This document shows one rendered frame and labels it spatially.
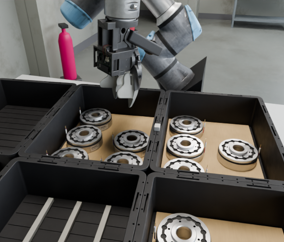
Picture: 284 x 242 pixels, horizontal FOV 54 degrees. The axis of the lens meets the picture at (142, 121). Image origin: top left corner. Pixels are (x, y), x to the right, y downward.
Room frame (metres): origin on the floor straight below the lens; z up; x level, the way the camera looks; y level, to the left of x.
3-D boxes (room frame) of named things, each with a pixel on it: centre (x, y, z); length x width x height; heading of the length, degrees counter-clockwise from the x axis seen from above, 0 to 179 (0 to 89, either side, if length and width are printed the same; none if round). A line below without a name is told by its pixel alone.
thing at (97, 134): (0.67, 0.17, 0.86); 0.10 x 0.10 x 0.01
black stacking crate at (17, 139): (0.71, 0.40, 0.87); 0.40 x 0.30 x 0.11; 171
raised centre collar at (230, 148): (0.60, -0.26, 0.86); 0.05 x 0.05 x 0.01
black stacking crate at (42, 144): (0.66, 0.10, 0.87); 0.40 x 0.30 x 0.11; 171
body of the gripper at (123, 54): (0.63, 0.05, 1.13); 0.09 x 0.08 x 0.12; 132
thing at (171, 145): (0.62, -0.12, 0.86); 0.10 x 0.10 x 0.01
